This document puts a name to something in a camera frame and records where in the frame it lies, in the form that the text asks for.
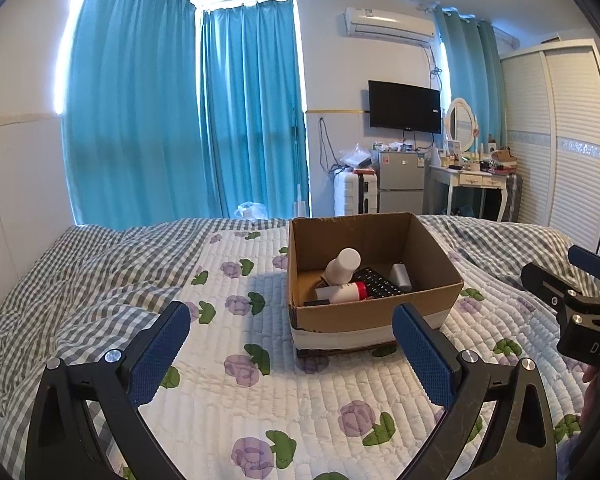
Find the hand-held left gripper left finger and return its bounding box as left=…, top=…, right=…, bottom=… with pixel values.
left=26, top=301, right=192, bottom=480

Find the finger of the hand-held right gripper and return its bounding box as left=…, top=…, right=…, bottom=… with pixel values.
left=568, top=244, right=600, bottom=287
left=521, top=262, right=600, bottom=332

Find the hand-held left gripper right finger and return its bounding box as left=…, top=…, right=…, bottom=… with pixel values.
left=391, top=303, right=566, bottom=480

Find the light blue earbud case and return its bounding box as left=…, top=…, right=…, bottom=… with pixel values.
left=390, top=263, right=413, bottom=294

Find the white bottle with red cap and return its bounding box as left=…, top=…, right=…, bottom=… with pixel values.
left=315, top=281, right=369, bottom=305

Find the white cylindrical bottle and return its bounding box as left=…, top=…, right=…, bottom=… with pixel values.
left=324, top=248, right=362, bottom=287

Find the person's right hand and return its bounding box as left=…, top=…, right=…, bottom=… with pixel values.
left=581, top=364, right=600, bottom=425

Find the grey suitcase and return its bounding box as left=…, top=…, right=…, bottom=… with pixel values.
left=500, top=172, right=524, bottom=224

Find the white floral quilt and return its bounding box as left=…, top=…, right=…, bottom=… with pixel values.
left=115, top=219, right=600, bottom=480

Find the white slatted wardrobe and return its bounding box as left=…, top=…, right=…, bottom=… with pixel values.
left=499, top=38, right=600, bottom=257

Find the white dressing table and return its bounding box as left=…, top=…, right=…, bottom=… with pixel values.
left=427, top=161, right=519, bottom=224

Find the small brown cardboard box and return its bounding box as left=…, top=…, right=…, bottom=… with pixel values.
left=490, top=147, right=519, bottom=174

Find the silver mini fridge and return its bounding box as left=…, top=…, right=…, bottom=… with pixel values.
left=377, top=151, right=426, bottom=215

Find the white plastic bag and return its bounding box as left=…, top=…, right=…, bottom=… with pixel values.
left=236, top=201, right=269, bottom=220

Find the white suitcase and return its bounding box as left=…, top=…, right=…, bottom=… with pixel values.
left=333, top=169, right=380, bottom=219

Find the white oval mirror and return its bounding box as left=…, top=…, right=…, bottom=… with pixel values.
left=444, top=97, right=480, bottom=154

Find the clear plastic bag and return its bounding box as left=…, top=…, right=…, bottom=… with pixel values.
left=338, top=142, right=374, bottom=170

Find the narrow blue curtain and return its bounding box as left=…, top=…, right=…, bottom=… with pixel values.
left=435, top=10, right=507, bottom=155

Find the wide blue curtain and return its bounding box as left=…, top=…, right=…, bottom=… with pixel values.
left=60, top=0, right=224, bottom=227

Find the white air conditioner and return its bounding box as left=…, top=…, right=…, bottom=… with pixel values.
left=338, top=7, right=437, bottom=46

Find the black wall television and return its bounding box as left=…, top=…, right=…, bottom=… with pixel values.
left=368, top=80, right=442, bottom=135

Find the black wall cable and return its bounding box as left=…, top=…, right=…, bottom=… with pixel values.
left=318, top=117, right=342, bottom=174

